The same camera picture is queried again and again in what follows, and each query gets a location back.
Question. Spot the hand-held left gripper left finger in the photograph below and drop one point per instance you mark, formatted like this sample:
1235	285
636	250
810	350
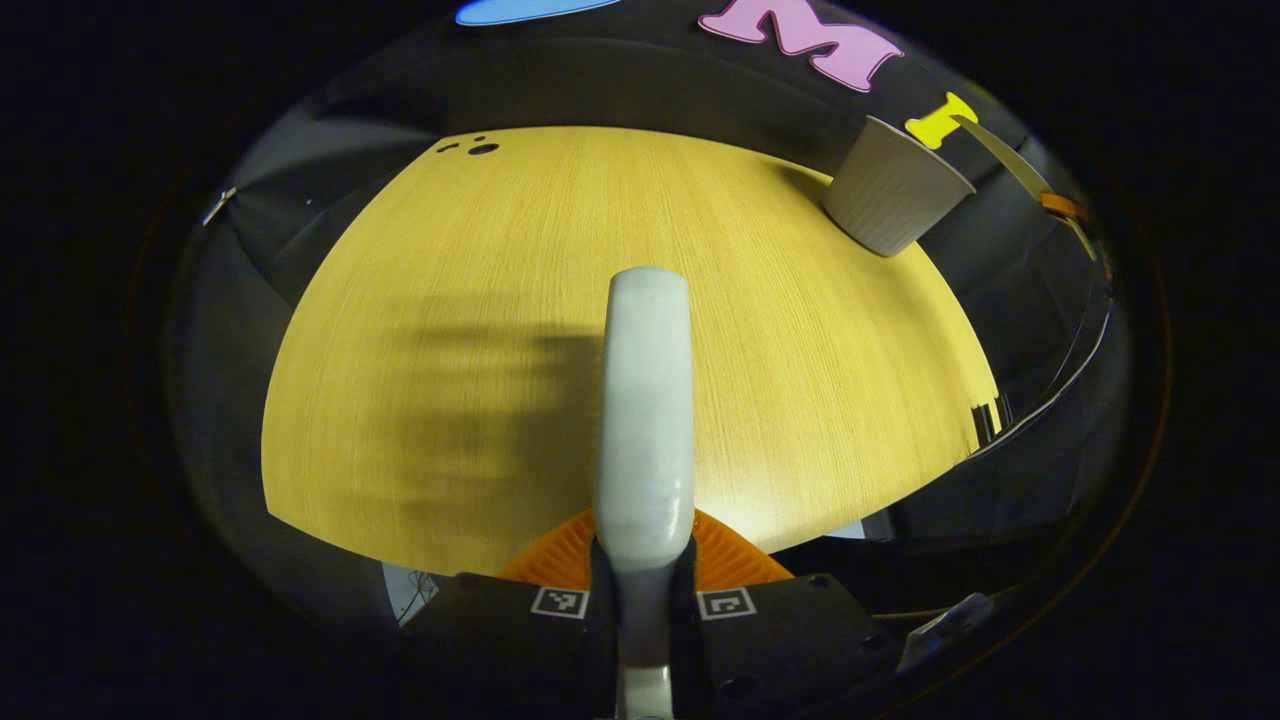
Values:
500	640

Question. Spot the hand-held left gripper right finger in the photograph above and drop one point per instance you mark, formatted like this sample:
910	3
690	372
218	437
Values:
780	640

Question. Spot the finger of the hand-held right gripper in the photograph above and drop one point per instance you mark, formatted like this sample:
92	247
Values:
1062	205

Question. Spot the white plastic dustpan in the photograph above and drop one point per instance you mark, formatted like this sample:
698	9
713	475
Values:
1000	152

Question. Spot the white ribbed garbage bin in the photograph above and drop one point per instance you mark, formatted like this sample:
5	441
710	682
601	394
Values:
890	190

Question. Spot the wooden desktop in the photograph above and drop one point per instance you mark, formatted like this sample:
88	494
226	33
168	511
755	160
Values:
450	300

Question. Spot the small metal clip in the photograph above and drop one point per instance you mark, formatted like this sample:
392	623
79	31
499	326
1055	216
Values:
218	205

